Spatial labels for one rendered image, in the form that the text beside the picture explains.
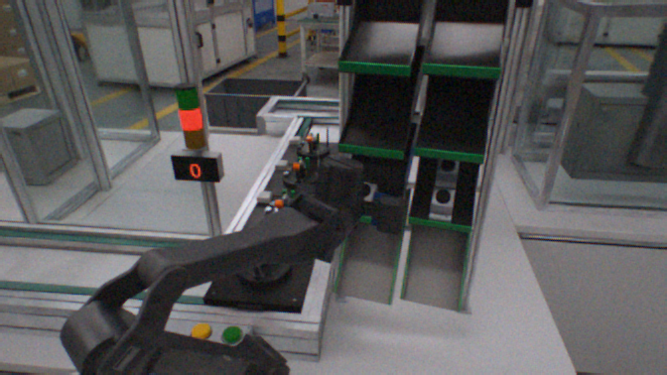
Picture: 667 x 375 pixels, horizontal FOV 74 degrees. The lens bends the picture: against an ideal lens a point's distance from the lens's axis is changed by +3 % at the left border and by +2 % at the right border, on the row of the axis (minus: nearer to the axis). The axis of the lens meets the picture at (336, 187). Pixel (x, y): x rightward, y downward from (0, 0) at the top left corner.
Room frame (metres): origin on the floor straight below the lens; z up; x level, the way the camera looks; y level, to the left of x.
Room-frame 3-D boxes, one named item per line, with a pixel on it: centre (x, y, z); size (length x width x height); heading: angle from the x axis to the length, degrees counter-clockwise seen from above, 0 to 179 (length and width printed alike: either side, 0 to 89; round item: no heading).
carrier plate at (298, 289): (0.90, 0.19, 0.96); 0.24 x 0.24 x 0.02; 83
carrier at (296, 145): (1.64, 0.09, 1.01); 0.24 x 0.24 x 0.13; 83
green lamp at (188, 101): (1.04, 0.36, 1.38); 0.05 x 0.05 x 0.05
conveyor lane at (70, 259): (0.96, 0.48, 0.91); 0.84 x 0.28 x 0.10; 83
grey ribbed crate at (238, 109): (3.01, 0.55, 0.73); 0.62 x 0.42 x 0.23; 83
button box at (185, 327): (0.69, 0.30, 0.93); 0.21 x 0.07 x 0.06; 83
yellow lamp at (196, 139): (1.04, 0.36, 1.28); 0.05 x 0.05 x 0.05
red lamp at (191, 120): (1.04, 0.36, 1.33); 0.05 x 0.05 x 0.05
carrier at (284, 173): (1.39, 0.12, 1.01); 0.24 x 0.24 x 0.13; 83
